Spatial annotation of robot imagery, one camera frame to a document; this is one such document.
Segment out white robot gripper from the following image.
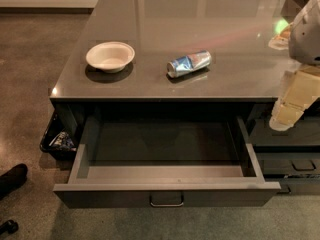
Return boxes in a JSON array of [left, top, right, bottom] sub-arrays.
[[268, 0, 320, 131]]

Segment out black bin with trash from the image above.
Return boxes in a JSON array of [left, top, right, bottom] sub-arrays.
[[40, 112, 77, 160]]

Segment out grey right lower drawer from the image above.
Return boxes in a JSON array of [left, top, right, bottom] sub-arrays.
[[257, 152, 320, 177]]

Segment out grey drawer cabinet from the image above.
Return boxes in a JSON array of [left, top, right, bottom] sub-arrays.
[[49, 0, 320, 196]]

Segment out grey drawer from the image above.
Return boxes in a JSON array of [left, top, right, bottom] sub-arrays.
[[54, 117, 280, 208], [257, 152, 320, 177], [278, 178, 320, 195]]

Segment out small black object on floor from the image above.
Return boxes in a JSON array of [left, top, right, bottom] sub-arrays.
[[0, 220, 19, 234]]

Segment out crushed blue silver can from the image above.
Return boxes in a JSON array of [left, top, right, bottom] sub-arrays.
[[167, 50, 212, 78]]

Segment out grey top drawer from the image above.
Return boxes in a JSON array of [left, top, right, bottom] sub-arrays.
[[54, 117, 280, 208]]

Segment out white paper bowl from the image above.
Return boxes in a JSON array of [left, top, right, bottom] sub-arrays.
[[86, 42, 135, 73]]

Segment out black shoe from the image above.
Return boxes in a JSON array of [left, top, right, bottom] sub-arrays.
[[0, 163, 28, 199]]

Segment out grey right bottom drawer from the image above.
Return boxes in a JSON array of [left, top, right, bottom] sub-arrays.
[[278, 178, 320, 195]]

